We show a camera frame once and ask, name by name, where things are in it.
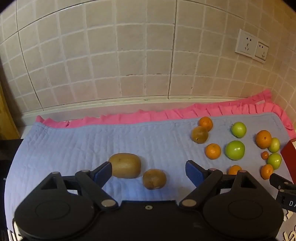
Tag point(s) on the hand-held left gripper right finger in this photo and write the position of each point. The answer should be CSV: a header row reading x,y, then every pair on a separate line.
x,y
193,172

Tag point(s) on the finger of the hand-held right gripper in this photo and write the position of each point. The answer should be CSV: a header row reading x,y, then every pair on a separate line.
x,y
281,182

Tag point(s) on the white pink printed cloth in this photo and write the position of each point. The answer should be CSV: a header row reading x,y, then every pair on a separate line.
x,y
289,227

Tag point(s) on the blue quilted mat pink ruffle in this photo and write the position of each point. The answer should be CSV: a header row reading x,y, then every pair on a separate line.
x,y
69,148

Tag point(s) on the tiny orange kumquat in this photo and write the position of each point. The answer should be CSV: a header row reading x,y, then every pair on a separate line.
x,y
265,155

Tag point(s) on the small round brown kiwi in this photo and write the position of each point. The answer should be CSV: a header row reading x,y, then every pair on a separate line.
x,y
154,179

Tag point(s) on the large green apple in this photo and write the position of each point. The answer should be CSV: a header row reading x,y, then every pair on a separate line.
x,y
235,150

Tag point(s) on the large oblong brown kiwi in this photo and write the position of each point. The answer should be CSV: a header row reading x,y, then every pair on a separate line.
x,y
126,165

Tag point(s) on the red cardboard box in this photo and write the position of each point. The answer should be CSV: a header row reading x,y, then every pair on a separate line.
x,y
290,155

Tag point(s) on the wooden cabinet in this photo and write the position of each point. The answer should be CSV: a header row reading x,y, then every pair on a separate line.
x,y
8,118

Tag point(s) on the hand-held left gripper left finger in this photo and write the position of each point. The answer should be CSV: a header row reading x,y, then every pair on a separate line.
x,y
104,172

